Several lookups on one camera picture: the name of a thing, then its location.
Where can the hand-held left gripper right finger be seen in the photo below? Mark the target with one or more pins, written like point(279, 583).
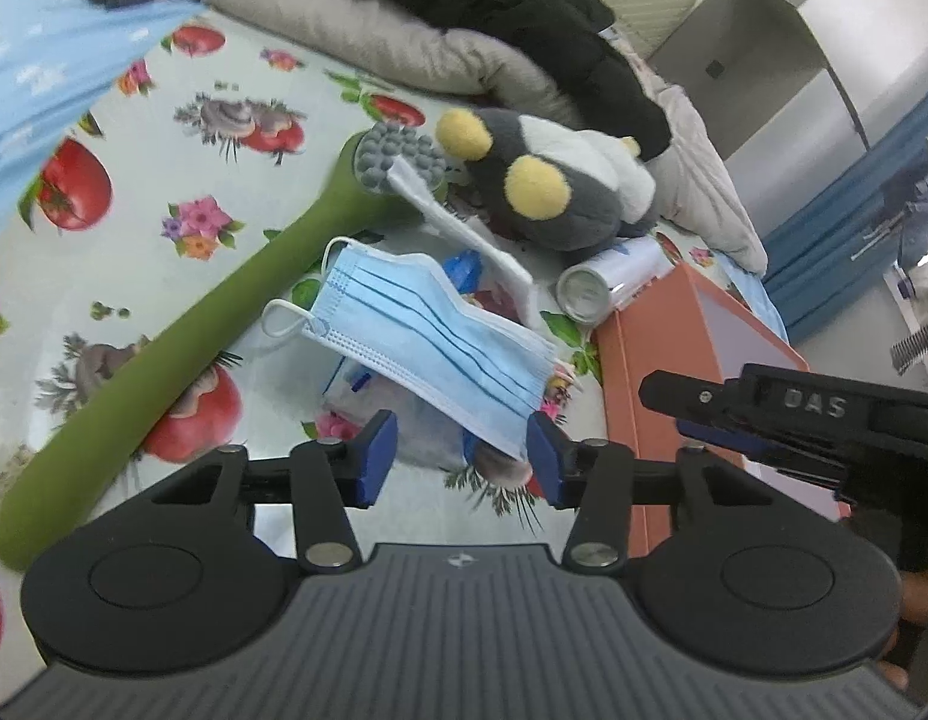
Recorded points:
point(546, 461)

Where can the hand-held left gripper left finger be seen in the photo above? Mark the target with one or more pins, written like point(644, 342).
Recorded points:
point(378, 457)

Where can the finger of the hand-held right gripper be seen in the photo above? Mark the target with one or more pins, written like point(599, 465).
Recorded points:
point(689, 394)
point(764, 446)

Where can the pink cardboard box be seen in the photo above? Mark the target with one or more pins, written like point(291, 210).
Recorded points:
point(644, 390)

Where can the clear plastic bag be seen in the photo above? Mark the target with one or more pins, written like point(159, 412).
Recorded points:
point(419, 420)

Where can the blue face mask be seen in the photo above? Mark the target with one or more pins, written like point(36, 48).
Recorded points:
point(434, 337)

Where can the blue snack packet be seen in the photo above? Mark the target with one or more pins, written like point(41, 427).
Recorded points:
point(464, 270)

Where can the person's right hand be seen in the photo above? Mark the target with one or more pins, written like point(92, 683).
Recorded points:
point(925, 600)

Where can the white spray can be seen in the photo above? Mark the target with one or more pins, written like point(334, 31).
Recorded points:
point(610, 277)

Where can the blue curtain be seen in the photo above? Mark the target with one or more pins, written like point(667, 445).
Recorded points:
point(832, 217)

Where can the beige duvet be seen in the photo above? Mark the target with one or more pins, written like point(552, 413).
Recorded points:
point(704, 165)

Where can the grey penguin plush toy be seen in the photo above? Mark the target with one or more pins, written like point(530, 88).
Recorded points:
point(569, 180)

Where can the white cabinet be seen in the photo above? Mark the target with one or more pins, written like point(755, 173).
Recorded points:
point(771, 37)

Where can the fruit printed bed sheet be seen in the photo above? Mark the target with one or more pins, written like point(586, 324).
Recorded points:
point(134, 165)

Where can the black puffer jacket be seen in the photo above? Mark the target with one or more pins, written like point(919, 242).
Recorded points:
point(524, 22)

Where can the grey pillow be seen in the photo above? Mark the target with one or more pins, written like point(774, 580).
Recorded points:
point(359, 22)

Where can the light blue bed sheet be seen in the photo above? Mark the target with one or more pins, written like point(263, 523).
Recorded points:
point(44, 75)

